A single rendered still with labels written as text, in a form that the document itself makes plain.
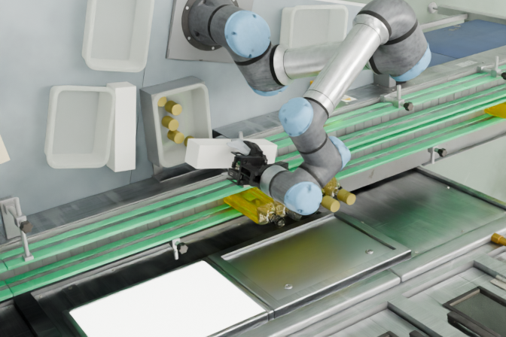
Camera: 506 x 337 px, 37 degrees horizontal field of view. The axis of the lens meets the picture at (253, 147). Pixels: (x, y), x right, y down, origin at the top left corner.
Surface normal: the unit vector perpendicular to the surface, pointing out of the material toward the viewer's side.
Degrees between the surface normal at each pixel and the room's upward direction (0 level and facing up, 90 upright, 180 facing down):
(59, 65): 0
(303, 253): 90
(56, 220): 90
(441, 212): 90
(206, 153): 0
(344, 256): 90
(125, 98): 0
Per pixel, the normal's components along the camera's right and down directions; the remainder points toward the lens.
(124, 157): 0.54, 0.29
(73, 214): -0.07, -0.92
